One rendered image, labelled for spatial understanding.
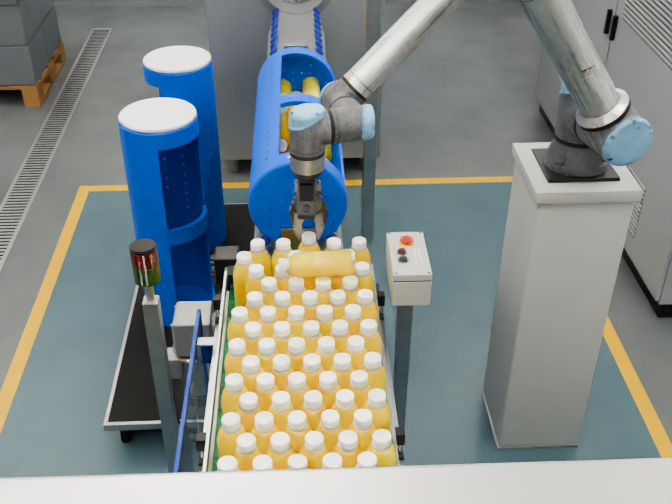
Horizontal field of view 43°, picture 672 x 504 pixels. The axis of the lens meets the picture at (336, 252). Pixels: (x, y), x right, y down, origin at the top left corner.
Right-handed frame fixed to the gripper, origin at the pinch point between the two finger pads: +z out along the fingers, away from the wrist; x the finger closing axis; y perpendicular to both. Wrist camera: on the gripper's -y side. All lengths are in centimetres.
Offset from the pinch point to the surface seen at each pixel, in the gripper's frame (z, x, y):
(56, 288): 109, 116, 126
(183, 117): 6, 44, 88
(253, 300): 1.1, 14.0, -25.9
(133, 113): 6, 62, 92
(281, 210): 1.8, 7.7, 16.9
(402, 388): 47, -26, -11
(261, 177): -9.2, 12.9, 17.1
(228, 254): 9.3, 22.7, 6.2
